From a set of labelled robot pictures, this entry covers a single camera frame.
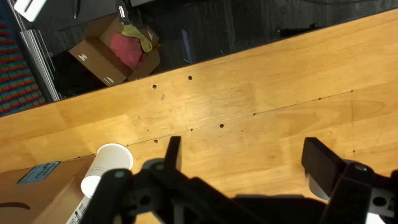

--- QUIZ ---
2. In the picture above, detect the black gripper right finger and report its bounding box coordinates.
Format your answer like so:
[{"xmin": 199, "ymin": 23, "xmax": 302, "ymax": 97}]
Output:
[{"xmin": 301, "ymin": 137, "xmax": 398, "ymax": 224}]

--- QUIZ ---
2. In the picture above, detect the red cloth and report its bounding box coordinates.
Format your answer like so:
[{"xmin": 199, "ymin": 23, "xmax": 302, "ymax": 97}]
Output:
[{"xmin": 108, "ymin": 32, "xmax": 146, "ymax": 71}]

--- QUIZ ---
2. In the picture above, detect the multicoloured striped backdrop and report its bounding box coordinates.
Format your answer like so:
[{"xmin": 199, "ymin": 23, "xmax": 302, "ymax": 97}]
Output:
[{"xmin": 0, "ymin": 16, "xmax": 47, "ymax": 118}]

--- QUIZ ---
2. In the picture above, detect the white paper cup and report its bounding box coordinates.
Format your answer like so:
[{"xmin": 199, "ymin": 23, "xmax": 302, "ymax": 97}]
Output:
[{"xmin": 80, "ymin": 141, "xmax": 135, "ymax": 199}]

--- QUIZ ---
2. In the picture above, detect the grey metal rail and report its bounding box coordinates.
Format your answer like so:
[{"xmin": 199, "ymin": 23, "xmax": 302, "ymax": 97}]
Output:
[{"xmin": 8, "ymin": 0, "xmax": 62, "ymax": 103}]

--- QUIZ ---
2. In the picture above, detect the yellow-green cloth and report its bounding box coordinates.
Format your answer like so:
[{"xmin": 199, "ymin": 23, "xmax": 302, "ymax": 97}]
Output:
[{"xmin": 121, "ymin": 23, "xmax": 156, "ymax": 53}]

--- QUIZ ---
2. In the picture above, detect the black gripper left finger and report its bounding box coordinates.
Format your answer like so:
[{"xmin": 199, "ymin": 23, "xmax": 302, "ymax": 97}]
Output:
[{"xmin": 79, "ymin": 135, "xmax": 250, "ymax": 224}]

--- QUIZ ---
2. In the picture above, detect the white flat floor item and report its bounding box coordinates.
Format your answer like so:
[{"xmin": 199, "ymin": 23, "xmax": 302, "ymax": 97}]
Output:
[{"xmin": 11, "ymin": 0, "xmax": 49, "ymax": 22}]

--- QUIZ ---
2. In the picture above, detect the brown Amazon cardboard box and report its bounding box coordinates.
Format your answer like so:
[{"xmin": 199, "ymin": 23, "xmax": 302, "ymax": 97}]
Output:
[{"xmin": 0, "ymin": 153, "xmax": 98, "ymax": 224}]

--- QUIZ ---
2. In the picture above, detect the open brown cardboard box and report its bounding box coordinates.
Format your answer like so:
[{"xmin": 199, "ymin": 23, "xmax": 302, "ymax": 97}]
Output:
[{"xmin": 67, "ymin": 13, "xmax": 162, "ymax": 87}]

